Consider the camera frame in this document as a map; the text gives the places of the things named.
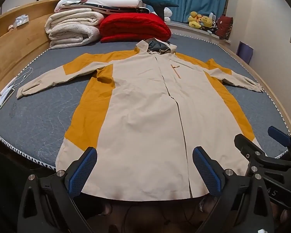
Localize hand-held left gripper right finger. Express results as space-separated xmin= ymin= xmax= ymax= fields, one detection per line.
xmin=192 ymin=146 xmax=274 ymax=233

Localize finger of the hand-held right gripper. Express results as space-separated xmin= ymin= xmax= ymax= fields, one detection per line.
xmin=268 ymin=126 xmax=291 ymax=161
xmin=234 ymin=133 xmax=291 ymax=176

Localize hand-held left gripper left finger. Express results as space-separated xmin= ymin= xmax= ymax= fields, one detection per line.
xmin=17 ymin=147 xmax=105 ymax=233

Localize beige and mustard hooded jacket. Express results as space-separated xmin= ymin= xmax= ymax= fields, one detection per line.
xmin=16 ymin=38 xmax=267 ymax=202

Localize grey quilted mattress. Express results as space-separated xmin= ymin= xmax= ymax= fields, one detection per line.
xmin=0 ymin=32 xmax=291 ymax=173

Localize purple box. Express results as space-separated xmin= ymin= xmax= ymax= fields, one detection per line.
xmin=236 ymin=41 xmax=254 ymax=65

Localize white papers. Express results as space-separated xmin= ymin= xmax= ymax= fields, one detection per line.
xmin=0 ymin=87 xmax=15 ymax=116

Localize yellow plush toy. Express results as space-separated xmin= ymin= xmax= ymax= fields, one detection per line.
xmin=200 ymin=16 xmax=214 ymax=31
xmin=188 ymin=11 xmax=202 ymax=29

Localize cream fleece blanket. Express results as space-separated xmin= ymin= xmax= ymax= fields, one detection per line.
xmin=45 ymin=8 xmax=105 ymax=34
xmin=48 ymin=25 xmax=101 ymax=50

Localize red quilt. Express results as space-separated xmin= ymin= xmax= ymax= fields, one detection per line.
xmin=99 ymin=13 xmax=172 ymax=43

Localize white plush toy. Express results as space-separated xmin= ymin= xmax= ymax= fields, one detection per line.
xmin=163 ymin=6 xmax=173 ymax=22

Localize tissue pack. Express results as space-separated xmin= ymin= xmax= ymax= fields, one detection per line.
xmin=14 ymin=15 xmax=30 ymax=26

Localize dark folded cloth white trim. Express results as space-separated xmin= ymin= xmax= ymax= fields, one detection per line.
xmin=82 ymin=3 xmax=150 ymax=14

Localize white cable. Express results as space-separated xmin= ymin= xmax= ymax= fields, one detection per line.
xmin=4 ymin=66 xmax=34 ymax=88

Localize wooden bed frame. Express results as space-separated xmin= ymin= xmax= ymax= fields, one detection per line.
xmin=0 ymin=0 xmax=62 ymax=103

